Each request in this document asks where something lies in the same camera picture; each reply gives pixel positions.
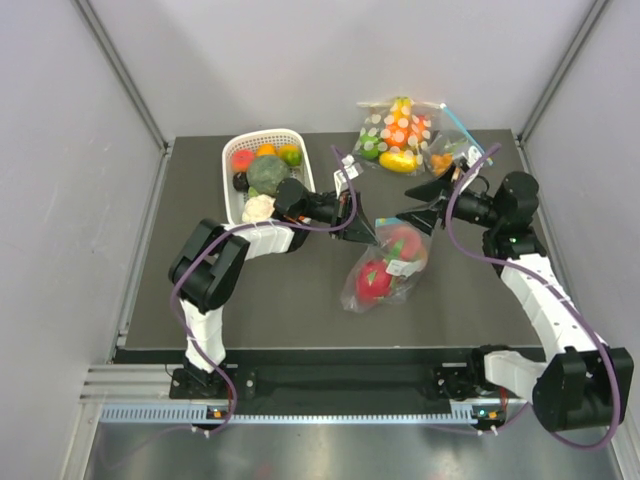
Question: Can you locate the red fake peach in basket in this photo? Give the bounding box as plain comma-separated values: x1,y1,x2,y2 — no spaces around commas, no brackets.
230,149,255,174

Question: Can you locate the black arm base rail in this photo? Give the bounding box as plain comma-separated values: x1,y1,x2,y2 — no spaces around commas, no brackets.
169,348,499,414

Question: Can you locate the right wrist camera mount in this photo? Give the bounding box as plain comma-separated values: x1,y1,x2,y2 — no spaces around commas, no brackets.
458,146,484,172

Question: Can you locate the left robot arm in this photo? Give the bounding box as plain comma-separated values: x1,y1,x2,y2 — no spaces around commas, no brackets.
169,178,377,397

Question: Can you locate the small orange fake fruit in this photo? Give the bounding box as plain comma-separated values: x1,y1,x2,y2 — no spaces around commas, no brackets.
255,143,277,157

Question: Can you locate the white fake cauliflower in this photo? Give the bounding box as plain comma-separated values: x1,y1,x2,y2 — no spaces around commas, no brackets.
241,194,275,223

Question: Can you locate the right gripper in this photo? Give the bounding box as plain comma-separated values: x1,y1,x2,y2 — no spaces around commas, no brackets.
396,162,504,237

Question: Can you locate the grey cable duct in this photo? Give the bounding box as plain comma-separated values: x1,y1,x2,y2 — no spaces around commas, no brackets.
100,403,505,425

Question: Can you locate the small bag of orange pieces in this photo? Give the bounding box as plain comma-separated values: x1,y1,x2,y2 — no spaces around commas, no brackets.
427,103,485,177

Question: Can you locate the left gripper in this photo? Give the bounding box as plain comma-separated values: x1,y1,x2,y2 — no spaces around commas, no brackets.
298,188,380,246

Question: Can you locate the dark fake mangosteen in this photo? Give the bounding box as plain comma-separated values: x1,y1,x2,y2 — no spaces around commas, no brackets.
232,172,250,192

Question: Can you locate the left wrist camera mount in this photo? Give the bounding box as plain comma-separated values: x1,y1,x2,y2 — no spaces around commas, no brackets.
333,154,363,196

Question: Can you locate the orange fake peach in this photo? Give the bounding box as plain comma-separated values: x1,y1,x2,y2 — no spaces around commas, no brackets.
417,245,429,267

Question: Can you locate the red fake dragon fruit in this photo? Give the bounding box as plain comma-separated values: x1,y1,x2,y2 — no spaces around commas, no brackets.
355,260,393,303

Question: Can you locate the white plastic basket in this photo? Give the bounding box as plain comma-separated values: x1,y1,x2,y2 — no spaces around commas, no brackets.
222,128,316,224

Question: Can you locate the polka dot fruit bag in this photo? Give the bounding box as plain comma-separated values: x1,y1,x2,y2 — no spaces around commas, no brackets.
352,96,438,175

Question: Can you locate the green yellow fake lime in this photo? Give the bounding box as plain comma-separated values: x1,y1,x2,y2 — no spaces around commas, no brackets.
277,144,304,168

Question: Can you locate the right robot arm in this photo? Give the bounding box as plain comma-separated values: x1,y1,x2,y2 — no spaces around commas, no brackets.
399,171,634,432

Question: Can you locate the clear blue zip bag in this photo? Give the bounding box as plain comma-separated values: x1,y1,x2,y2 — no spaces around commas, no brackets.
340,217,433,313

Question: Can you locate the green fake broccoli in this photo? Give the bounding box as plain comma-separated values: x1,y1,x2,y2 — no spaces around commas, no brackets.
247,155,290,196

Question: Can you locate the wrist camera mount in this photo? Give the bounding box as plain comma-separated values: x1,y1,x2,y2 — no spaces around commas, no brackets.
458,146,484,172
333,154,363,196

